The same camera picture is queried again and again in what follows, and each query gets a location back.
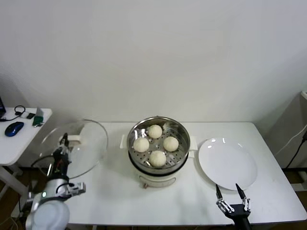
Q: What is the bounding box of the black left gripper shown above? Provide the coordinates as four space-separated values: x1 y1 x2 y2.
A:
51 133 72 177

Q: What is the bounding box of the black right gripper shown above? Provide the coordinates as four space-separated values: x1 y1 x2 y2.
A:
215 183 252 219

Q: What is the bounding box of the round glass lid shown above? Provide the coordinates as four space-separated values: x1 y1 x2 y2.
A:
39 119 108 180

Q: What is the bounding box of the white steamed baozi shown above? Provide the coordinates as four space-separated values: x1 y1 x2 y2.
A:
163 136 179 152
133 138 150 153
147 124 163 139
149 150 167 168

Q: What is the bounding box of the stainless steel steamer basket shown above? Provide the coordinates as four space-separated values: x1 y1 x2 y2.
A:
119 116 198 173

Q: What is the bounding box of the white round plate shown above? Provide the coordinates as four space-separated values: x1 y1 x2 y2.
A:
198 138 259 191

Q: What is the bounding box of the green card holder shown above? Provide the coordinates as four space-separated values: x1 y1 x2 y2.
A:
32 114 45 127

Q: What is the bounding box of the white side table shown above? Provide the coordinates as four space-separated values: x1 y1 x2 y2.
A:
0 107 53 211

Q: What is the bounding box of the blue computer mouse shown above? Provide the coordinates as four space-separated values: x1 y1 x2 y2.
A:
4 121 24 138

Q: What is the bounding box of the grey upright panel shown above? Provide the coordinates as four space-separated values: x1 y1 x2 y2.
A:
268 90 307 168

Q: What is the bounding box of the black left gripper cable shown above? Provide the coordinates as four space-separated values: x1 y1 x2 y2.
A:
31 154 55 178

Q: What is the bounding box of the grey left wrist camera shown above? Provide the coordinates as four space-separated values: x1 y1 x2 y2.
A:
64 182 86 196

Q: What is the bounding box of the black headset with cable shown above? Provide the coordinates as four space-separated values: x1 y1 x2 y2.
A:
0 105 26 122

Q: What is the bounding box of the white wall cable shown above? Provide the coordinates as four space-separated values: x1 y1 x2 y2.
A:
275 129 304 155

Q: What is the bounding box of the black power cable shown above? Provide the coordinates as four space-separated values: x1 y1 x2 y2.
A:
286 130 307 168

